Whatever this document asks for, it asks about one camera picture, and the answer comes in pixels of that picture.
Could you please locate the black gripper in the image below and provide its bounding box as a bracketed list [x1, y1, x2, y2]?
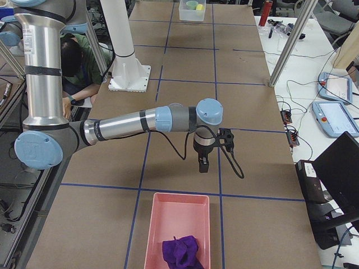
[193, 144, 214, 173]

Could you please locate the purple microfiber cloth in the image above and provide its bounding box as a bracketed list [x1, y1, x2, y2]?
[162, 235, 204, 269]

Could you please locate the yellow plastic cup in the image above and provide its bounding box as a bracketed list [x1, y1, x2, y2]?
[196, 4, 204, 11]

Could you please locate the mint green bowl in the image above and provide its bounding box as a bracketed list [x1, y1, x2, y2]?
[186, 0, 199, 10]

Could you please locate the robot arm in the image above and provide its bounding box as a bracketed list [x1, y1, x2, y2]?
[13, 1, 223, 173]

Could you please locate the pink plastic tray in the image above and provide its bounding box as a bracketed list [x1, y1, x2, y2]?
[144, 193, 211, 268]

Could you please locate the near teach pendant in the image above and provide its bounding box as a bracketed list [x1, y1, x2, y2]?
[312, 101, 358, 138]

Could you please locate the teach pendant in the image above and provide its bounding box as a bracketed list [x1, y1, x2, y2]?
[312, 101, 358, 138]
[317, 72, 353, 104]

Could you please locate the clear plastic bin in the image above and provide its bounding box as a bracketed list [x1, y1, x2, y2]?
[178, 0, 206, 22]

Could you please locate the far teach pendant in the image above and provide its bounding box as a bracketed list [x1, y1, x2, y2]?
[317, 72, 353, 104]

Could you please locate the person in green shirt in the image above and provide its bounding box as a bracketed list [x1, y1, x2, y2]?
[61, 34, 103, 119]

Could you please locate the red cylinder bottle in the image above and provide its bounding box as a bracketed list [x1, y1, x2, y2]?
[259, 0, 273, 27]

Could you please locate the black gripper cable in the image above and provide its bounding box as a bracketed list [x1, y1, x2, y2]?
[157, 124, 245, 179]

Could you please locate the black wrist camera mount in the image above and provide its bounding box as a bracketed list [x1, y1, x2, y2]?
[217, 128, 234, 154]

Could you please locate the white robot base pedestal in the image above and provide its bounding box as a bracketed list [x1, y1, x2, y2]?
[100, 0, 151, 92]

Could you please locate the aluminium frame post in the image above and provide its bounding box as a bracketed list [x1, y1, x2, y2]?
[269, 0, 318, 87]

